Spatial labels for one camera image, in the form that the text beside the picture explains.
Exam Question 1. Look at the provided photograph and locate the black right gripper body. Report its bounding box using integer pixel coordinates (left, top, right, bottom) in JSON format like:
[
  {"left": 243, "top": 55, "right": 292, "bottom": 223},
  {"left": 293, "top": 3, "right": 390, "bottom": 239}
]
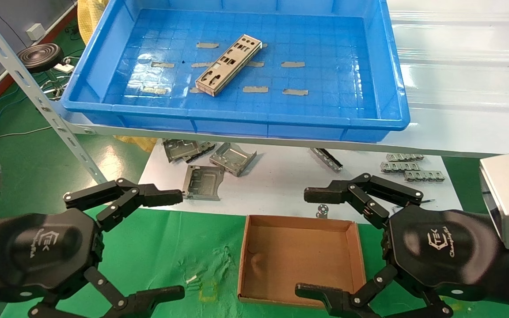
[{"left": 382, "top": 204, "right": 502, "bottom": 292}]

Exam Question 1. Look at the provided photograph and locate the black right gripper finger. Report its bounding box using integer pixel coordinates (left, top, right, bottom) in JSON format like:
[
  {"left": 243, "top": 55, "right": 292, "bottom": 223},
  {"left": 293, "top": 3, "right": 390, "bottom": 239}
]
[
  {"left": 295, "top": 264, "right": 454, "bottom": 318},
  {"left": 304, "top": 173, "right": 424, "bottom": 229}
]

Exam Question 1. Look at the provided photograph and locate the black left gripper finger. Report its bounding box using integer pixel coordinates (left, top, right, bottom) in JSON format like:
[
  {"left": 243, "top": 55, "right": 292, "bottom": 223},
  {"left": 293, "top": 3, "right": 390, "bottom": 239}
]
[
  {"left": 63, "top": 178, "right": 184, "bottom": 233},
  {"left": 28, "top": 266, "right": 186, "bottom": 318}
]

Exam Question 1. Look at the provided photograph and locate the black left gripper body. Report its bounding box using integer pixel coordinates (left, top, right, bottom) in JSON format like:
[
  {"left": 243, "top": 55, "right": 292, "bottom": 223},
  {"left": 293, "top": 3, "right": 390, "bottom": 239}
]
[{"left": 0, "top": 208, "right": 105, "bottom": 304}]

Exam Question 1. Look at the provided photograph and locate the open cardboard box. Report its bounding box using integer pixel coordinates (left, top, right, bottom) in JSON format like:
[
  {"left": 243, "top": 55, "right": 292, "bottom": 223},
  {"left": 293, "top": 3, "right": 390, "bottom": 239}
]
[{"left": 237, "top": 215, "right": 368, "bottom": 308}]

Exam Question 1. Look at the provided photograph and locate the blue plastic tray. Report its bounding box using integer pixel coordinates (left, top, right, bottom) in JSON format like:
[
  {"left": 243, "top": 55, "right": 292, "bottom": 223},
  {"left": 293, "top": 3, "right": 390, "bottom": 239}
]
[{"left": 60, "top": 0, "right": 411, "bottom": 143}]

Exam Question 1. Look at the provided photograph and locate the white paper sheet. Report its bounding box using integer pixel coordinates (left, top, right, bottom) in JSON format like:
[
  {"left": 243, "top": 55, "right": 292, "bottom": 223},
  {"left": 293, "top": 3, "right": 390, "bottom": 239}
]
[{"left": 139, "top": 139, "right": 463, "bottom": 219}]

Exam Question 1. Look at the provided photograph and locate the grey perforated steel upright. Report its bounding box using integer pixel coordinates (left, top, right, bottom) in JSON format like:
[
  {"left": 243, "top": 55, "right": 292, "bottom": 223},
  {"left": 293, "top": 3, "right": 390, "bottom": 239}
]
[{"left": 0, "top": 0, "right": 108, "bottom": 185}]

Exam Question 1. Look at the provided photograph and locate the black round stool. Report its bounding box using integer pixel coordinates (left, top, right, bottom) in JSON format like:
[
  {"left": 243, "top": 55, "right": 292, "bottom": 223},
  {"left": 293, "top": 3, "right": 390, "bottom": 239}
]
[{"left": 17, "top": 43, "right": 65, "bottom": 84}]

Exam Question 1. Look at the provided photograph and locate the grey sheet metal bracket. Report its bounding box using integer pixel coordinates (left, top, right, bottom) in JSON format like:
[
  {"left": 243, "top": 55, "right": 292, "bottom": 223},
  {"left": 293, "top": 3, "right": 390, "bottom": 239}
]
[
  {"left": 183, "top": 140, "right": 217, "bottom": 163},
  {"left": 209, "top": 142, "right": 257, "bottom": 177},
  {"left": 182, "top": 165, "right": 226, "bottom": 201},
  {"left": 163, "top": 139, "right": 202, "bottom": 163}
]

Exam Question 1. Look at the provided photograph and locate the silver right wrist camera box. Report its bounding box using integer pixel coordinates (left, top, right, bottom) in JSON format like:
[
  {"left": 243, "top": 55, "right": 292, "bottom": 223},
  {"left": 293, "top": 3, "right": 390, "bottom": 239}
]
[{"left": 479, "top": 151, "right": 509, "bottom": 250}]

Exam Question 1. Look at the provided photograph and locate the grey metal shelf rail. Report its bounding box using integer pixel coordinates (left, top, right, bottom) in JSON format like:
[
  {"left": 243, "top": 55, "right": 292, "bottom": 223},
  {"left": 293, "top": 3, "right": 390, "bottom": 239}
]
[{"left": 51, "top": 110, "right": 509, "bottom": 159}]

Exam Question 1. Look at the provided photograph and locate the white floor cable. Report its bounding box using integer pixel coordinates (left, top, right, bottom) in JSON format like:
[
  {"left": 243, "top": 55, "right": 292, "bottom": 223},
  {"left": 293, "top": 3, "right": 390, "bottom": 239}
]
[{"left": 0, "top": 126, "right": 53, "bottom": 141}]

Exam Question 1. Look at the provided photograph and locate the tangled cable bundle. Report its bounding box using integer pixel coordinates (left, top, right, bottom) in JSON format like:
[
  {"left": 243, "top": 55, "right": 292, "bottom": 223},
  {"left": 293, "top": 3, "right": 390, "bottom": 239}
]
[{"left": 38, "top": 77, "right": 72, "bottom": 100}]

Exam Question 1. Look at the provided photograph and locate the white wall outlet box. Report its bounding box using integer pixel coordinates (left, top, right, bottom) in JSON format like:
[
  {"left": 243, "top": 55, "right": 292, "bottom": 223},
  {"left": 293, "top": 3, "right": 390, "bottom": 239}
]
[{"left": 26, "top": 23, "right": 46, "bottom": 40}]

